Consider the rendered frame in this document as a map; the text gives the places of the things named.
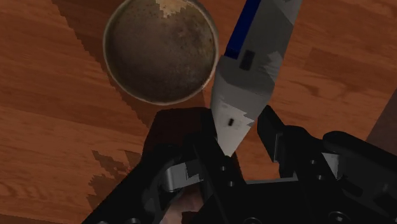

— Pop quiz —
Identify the brown speckled bowl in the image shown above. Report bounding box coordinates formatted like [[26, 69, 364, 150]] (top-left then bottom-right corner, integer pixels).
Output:
[[102, 0, 219, 106]]

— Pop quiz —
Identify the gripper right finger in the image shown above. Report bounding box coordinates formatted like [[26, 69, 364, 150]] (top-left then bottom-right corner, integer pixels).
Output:
[[256, 104, 397, 224]]

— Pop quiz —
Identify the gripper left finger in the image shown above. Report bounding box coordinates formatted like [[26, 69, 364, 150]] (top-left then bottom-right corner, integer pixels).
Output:
[[81, 107, 249, 224]]

